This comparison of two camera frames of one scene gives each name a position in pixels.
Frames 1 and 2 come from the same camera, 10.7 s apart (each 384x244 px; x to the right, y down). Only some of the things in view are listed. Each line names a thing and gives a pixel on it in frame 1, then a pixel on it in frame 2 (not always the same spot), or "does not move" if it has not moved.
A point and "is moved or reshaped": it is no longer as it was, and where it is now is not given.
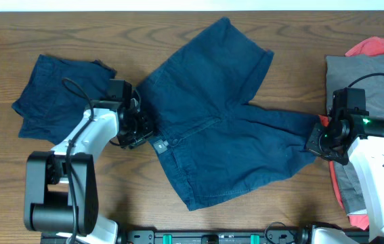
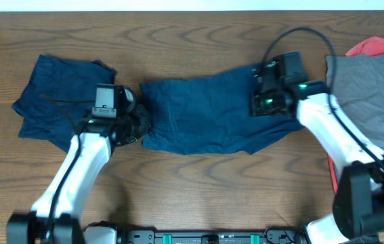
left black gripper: (149, 127) does not move
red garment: (368, 46) does not move
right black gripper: (313, 146) -> (255, 108)
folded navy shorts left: (57, 94) does not move
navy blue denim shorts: (216, 144) is moved or reshaped
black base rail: (261, 236) does not move
